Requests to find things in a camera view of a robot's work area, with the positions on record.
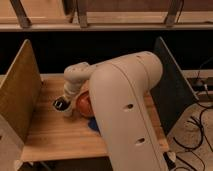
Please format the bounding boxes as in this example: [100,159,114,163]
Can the blue cloth piece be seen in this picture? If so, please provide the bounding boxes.
[88,118,99,132]

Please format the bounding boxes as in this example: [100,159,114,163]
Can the grey ceramic cup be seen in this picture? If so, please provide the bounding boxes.
[53,96,73,117]

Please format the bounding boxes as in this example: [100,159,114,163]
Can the black cables on floor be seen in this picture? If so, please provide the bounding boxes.
[169,56,213,171]

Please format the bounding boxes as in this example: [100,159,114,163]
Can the wooden shelf rail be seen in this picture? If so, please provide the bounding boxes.
[0,0,213,32]

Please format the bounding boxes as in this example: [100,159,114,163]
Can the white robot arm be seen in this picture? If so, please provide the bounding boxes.
[64,51,168,171]

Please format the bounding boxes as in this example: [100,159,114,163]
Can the right dark side panel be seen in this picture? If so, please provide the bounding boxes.
[150,37,198,135]

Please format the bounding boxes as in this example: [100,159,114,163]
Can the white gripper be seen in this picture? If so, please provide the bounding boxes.
[63,83,80,107]

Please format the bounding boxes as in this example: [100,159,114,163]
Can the orange bowl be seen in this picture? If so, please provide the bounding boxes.
[76,91,94,118]

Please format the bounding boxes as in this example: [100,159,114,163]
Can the left wooden side panel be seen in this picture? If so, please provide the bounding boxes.
[0,39,42,142]

